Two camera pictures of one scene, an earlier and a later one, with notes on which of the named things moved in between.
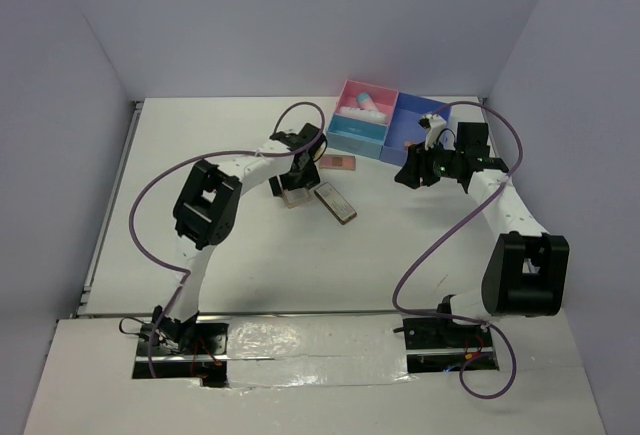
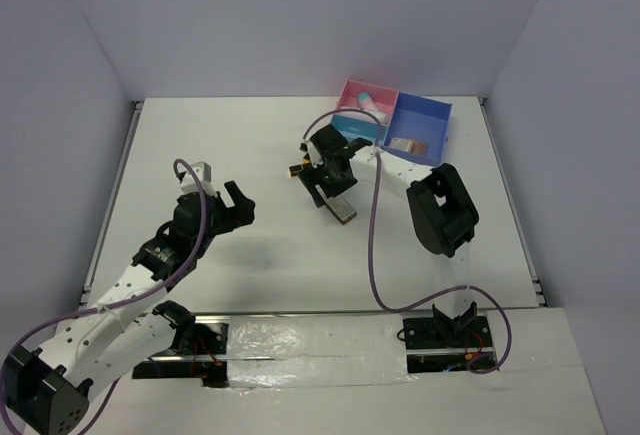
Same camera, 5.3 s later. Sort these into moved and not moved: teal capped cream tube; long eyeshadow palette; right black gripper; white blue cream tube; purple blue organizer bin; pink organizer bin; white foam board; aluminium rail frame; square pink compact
Moved: white blue cream tube; square pink compact; right black gripper
Not moved: aluminium rail frame; pink organizer bin; teal capped cream tube; purple blue organizer bin; white foam board; long eyeshadow palette
